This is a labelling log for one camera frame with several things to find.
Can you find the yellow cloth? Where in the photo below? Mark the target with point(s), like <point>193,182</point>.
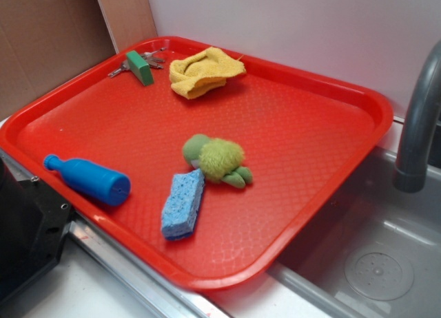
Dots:
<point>198,74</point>

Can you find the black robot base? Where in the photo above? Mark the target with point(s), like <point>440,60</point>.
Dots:
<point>34,222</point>

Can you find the green plush toy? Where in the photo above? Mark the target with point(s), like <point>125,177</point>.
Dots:
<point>219,160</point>

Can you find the red plastic tray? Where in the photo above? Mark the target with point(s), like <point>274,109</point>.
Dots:
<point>303,134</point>

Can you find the blue sponge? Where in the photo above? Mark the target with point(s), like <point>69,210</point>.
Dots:
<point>180,213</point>

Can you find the silver keys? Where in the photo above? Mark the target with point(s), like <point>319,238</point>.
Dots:
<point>150,57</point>

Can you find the blue plastic bottle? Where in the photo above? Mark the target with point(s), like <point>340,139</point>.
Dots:
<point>106,185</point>

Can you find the grey sink basin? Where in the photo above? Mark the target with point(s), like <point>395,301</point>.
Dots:
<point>371,250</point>

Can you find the grey faucet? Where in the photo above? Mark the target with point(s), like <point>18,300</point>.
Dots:
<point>419,145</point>

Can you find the brown cardboard panel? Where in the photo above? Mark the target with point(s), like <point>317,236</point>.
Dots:
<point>45,43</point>

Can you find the green block keychain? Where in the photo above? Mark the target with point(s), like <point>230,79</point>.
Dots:
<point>140,68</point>

